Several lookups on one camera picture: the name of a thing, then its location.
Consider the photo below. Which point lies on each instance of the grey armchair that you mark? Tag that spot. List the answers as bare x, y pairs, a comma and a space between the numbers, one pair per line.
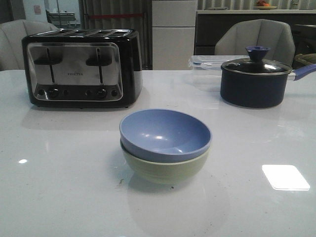
275, 35
11, 35

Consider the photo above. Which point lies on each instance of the dark kitchen counter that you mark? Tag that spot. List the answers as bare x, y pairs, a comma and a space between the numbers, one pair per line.
211, 25

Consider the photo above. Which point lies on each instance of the white cabinet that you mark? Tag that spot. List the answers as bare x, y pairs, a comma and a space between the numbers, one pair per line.
173, 33

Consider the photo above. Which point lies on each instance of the olive cushion behind pot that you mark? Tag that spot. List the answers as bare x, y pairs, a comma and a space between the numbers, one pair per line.
301, 60

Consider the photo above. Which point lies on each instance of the clear plastic food container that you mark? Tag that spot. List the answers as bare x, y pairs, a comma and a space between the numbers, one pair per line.
206, 69

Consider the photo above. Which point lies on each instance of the grey armchair on left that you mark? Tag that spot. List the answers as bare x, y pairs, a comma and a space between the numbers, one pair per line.
11, 35

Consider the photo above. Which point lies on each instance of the black and chrome toaster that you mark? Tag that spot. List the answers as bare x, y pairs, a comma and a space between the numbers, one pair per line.
83, 68

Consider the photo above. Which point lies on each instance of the grey armchair on right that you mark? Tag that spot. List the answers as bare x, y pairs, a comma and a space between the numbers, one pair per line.
275, 35

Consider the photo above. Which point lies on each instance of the green bowl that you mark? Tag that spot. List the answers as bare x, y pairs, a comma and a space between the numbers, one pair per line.
165, 173

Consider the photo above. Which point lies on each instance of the blue bowl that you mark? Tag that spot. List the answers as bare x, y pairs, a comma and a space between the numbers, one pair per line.
166, 136

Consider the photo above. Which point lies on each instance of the fruit bowl on counter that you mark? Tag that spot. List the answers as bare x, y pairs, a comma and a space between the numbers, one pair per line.
263, 5

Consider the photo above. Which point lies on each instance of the dark blue saucepan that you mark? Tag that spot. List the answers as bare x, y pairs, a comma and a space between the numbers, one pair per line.
258, 91

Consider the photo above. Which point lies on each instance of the glass lid with blue knob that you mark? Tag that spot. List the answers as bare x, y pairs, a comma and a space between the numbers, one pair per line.
256, 64

